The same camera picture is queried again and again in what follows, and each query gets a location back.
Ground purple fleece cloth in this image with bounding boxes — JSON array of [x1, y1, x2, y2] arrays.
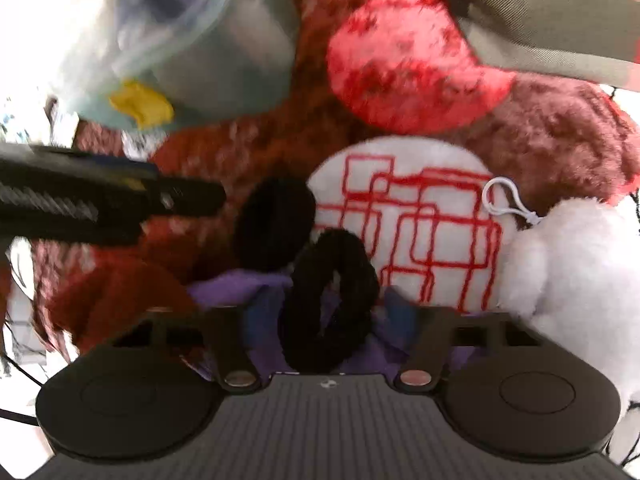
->
[[186, 268, 476, 376]]

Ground black fuzzy scrunchie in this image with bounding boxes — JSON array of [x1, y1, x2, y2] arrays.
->
[[278, 229, 380, 375]]

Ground white pad red lines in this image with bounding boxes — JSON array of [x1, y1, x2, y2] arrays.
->
[[308, 136, 518, 313]]

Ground white fluffy plush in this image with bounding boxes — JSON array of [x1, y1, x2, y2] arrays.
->
[[498, 198, 639, 474]]

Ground maroon patterned blanket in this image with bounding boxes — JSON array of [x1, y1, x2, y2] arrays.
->
[[32, 0, 639, 351]]

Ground red fluffy pom-pom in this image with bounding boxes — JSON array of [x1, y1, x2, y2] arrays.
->
[[326, 0, 515, 134]]

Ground plaid zipper pouch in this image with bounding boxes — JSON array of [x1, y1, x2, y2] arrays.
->
[[449, 0, 639, 91]]

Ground clear box yellow handle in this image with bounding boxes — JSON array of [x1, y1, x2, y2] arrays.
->
[[55, 0, 300, 130]]

